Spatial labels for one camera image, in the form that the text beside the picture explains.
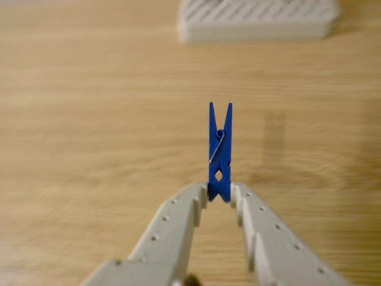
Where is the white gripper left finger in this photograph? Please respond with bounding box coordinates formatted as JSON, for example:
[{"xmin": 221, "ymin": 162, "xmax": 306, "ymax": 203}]
[{"xmin": 127, "ymin": 181, "xmax": 208, "ymax": 281}]

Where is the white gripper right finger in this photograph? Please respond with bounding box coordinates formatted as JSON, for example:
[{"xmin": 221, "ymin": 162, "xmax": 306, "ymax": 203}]
[{"xmin": 230, "ymin": 181, "xmax": 354, "ymax": 286}]

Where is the blue clothes peg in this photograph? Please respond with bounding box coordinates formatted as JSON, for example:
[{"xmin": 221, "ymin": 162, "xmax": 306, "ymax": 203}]
[{"xmin": 207, "ymin": 101, "xmax": 233, "ymax": 204}]

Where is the small white slatted crate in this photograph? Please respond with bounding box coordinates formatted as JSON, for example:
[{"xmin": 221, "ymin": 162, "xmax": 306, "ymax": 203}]
[{"xmin": 177, "ymin": 0, "xmax": 342, "ymax": 42}]

